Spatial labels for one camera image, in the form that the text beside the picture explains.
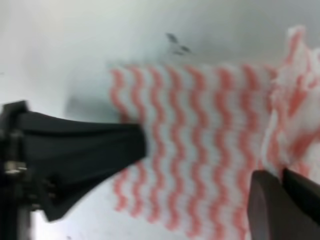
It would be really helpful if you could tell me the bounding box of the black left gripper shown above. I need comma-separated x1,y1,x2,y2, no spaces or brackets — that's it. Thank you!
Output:
0,101,147,240

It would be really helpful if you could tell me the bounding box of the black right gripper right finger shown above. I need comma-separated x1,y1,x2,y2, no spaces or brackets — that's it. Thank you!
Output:
282,169,320,220

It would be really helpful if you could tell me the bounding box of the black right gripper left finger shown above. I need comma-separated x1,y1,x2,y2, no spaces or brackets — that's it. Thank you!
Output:
247,170,320,240

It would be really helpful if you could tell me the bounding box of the pink white wavy towel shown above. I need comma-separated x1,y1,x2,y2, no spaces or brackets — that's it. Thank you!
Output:
108,26,320,240

